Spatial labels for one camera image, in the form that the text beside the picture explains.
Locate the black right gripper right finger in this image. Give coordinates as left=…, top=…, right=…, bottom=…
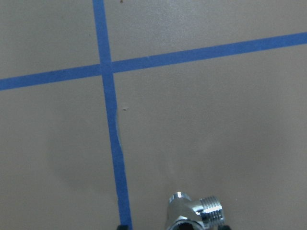
left=220, top=225, right=231, bottom=230

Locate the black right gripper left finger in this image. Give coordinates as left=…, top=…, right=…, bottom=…
left=117, top=225, right=129, bottom=230

